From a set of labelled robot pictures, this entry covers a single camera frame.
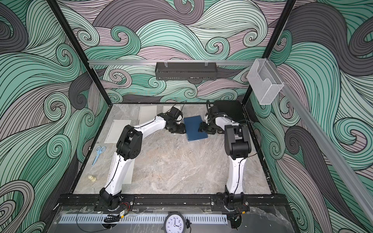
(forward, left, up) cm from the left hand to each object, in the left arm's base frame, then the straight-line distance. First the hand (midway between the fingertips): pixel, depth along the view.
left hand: (184, 130), depth 99 cm
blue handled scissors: (-14, +55, -3) cm, 57 cm away
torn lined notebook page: (+6, +50, -6) cm, 51 cm away
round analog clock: (-52, +4, -1) cm, 52 cm away
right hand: (+1, -13, -3) cm, 13 cm away
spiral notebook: (+24, +15, -4) cm, 29 cm away
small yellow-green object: (-32, +51, -2) cm, 60 cm away
